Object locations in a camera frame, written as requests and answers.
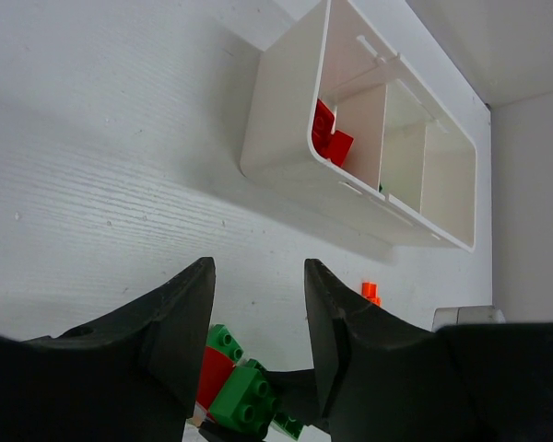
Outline orange small lego piece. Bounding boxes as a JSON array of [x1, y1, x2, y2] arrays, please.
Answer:
[[361, 282, 382, 307]]

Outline green duplo brick upside down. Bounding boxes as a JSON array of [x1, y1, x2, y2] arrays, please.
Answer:
[[271, 412, 305, 441]]

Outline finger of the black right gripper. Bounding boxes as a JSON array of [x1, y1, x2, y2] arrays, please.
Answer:
[[198, 368, 330, 442]]

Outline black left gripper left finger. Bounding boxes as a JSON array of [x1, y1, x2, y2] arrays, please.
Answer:
[[0, 257, 216, 441]]

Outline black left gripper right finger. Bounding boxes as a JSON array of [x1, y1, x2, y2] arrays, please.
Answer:
[[304, 259, 553, 441]]

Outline white divided plastic container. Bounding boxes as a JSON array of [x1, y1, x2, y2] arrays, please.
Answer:
[[241, 1, 477, 251]]

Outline red printed duplo brick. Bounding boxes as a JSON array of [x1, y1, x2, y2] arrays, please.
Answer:
[[189, 346, 236, 427]]

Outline red arched duplo brick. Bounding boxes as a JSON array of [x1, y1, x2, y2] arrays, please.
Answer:
[[312, 99, 335, 160]]

